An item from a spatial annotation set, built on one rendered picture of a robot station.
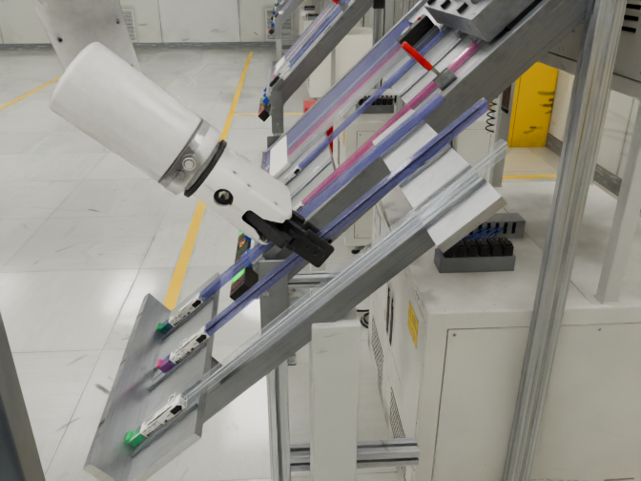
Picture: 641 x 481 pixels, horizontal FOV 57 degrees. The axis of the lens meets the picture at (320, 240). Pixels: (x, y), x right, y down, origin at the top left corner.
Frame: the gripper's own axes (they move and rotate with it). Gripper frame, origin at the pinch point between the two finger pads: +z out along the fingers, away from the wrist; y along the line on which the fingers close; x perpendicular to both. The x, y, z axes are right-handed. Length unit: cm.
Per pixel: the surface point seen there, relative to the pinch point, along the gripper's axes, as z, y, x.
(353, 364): 13.5, -3.0, 8.8
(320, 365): 10.4, -3.0, 11.4
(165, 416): -3.9, -11.7, 21.9
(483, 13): 7.8, 32.2, -36.3
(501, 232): 55, 59, -10
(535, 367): 59, 24, 2
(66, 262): -17, 180, 131
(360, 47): 88, 497, -22
